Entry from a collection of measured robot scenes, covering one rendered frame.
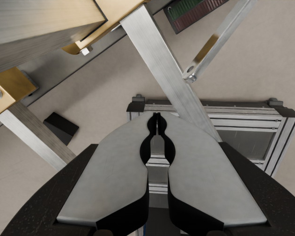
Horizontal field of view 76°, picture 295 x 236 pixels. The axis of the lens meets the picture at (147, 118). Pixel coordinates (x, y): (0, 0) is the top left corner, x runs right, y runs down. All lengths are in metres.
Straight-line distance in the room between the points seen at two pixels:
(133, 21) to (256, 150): 1.08
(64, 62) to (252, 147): 1.02
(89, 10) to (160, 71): 0.09
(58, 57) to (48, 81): 0.06
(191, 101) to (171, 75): 0.04
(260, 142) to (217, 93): 0.34
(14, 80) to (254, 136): 1.05
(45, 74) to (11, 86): 0.13
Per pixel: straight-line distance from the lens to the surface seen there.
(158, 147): 1.10
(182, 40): 1.07
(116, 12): 0.21
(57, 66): 0.43
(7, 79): 0.34
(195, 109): 0.25
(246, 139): 1.14
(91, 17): 0.18
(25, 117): 0.36
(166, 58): 0.22
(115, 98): 1.21
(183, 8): 0.36
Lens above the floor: 1.06
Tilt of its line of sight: 59 degrees down
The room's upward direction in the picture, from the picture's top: 170 degrees counter-clockwise
